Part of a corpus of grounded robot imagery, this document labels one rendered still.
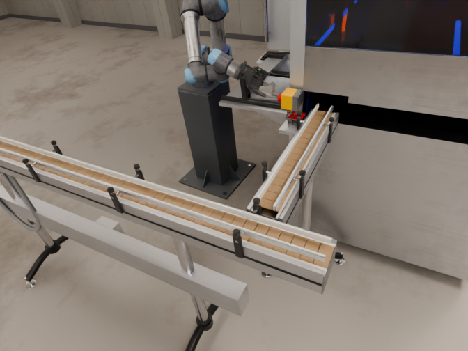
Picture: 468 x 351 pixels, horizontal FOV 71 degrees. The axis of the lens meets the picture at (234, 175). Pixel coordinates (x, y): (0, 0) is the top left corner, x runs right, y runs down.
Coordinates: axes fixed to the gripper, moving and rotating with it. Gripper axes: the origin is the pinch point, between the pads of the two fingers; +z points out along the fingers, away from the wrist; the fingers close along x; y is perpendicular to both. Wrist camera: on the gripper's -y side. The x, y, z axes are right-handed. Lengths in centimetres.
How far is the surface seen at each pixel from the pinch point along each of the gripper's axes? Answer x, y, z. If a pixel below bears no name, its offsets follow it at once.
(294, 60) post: 5.6, 16.8, -0.2
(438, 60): 6, 43, 46
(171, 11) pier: 344, -191, -269
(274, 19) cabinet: 106, -16, -41
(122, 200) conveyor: -76, -16, -21
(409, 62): 6, 38, 38
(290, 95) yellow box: -3.3, 7.1, 6.3
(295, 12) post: 5.6, 34.2, -8.2
